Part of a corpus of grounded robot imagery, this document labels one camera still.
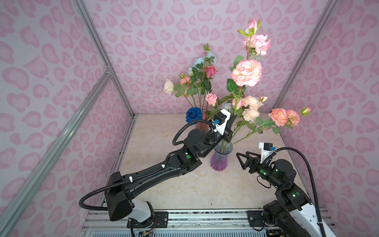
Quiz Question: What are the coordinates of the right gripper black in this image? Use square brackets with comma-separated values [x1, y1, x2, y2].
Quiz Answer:
[236, 151, 283, 190]

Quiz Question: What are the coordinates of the red grey glass vase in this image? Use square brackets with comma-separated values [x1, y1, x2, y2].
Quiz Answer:
[195, 111, 209, 134]

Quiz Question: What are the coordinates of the purple glass vase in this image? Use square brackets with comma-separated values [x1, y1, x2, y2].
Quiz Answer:
[210, 140, 233, 171]

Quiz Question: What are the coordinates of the dark blue rose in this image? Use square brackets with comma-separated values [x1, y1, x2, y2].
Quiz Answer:
[186, 107, 202, 123]

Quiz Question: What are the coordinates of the peach spray rose stem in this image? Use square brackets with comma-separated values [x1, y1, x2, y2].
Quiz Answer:
[232, 96, 264, 145]

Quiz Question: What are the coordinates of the cream white rose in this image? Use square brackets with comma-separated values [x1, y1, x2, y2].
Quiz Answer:
[163, 78, 193, 109]

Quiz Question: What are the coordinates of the pale blue white rose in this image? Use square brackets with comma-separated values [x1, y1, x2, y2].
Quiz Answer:
[187, 67, 193, 76]

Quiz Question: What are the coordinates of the small magenta rose bud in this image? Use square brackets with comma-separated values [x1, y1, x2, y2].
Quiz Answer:
[204, 66, 217, 94]

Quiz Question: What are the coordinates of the small pink spray rose stem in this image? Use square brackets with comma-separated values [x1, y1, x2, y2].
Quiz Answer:
[227, 18, 272, 113]

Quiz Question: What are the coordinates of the red pink rose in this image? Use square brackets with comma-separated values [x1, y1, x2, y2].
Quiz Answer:
[232, 99, 244, 110]

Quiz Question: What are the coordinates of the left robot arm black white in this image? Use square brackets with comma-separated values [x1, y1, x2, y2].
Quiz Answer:
[105, 115, 236, 221]

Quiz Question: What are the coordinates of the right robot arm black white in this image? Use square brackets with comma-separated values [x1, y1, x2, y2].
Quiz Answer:
[236, 152, 336, 237]

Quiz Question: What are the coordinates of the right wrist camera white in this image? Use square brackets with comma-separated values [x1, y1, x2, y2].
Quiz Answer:
[259, 142, 276, 163]

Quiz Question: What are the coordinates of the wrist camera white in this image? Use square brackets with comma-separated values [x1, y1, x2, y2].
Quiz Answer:
[212, 109, 231, 135]
[259, 142, 276, 163]

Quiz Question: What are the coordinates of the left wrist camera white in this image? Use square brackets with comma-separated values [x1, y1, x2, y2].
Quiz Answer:
[212, 109, 231, 135]

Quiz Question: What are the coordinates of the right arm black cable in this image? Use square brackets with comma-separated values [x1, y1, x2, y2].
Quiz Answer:
[262, 147, 328, 237]

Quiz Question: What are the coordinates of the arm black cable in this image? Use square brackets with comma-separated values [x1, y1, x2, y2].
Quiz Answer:
[78, 119, 217, 211]
[262, 147, 328, 237]

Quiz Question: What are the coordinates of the diagonal aluminium frame bar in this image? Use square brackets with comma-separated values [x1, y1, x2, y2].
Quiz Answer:
[1, 71, 113, 237]

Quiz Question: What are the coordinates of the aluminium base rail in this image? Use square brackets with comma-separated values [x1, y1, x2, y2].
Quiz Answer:
[80, 208, 318, 237]

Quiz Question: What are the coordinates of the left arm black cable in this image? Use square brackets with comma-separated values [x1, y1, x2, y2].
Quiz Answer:
[78, 119, 217, 211]

